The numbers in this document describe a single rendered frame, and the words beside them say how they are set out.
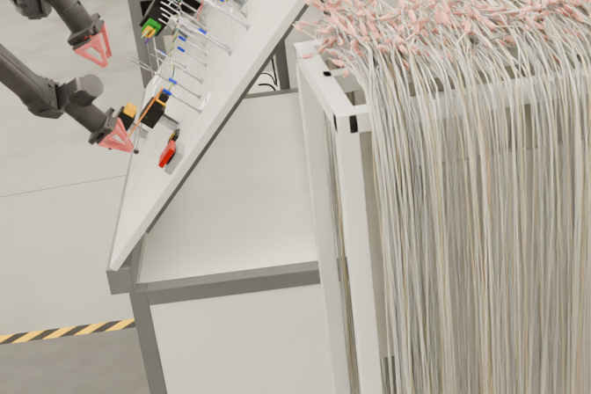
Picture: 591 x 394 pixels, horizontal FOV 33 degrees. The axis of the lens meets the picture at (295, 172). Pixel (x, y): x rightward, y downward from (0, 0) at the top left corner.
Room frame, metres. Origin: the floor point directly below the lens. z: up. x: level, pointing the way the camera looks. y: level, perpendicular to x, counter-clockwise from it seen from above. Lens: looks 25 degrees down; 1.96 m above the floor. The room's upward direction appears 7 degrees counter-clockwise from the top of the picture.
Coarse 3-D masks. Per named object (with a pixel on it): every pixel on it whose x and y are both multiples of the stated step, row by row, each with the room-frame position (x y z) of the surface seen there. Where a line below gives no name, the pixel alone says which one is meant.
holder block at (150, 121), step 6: (150, 102) 2.22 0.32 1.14; (144, 108) 2.24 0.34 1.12; (150, 108) 2.22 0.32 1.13; (156, 108) 2.22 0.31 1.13; (162, 108) 2.22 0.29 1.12; (150, 114) 2.22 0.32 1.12; (156, 114) 2.22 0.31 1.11; (162, 114) 2.22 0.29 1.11; (144, 120) 2.22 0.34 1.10; (150, 120) 2.22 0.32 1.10; (156, 120) 2.22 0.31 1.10; (150, 126) 2.22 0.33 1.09
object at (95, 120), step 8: (88, 112) 2.22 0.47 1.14; (96, 112) 2.23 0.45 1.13; (112, 112) 2.28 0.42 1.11; (80, 120) 2.22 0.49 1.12; (88, 120) 2.21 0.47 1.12; (96, 120) 2.22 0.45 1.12; (104, 120) 2.22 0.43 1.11; (88, 128) 2.22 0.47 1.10; (96, 128) 2.22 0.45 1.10; (104, 128) 2.19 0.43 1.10; (96, 136) 2.19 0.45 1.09
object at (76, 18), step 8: (72, 8) 2.20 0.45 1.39; (80, 8) 2.21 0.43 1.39; (64, 16) 2.20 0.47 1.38; (72, 16) 2.20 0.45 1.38; (80, 16) 2.20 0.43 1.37; (88, 16) 2.22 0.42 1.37; (96, 16) 2.25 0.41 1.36; (72, 24) 2.20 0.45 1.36; (80, 24) 2.20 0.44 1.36; (88, 24) 2.21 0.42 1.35; (72, 32) 2.21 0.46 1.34; (80, 32) 2.19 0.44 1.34; (88, 32) 2.18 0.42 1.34; (72, 40) 2.18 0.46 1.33
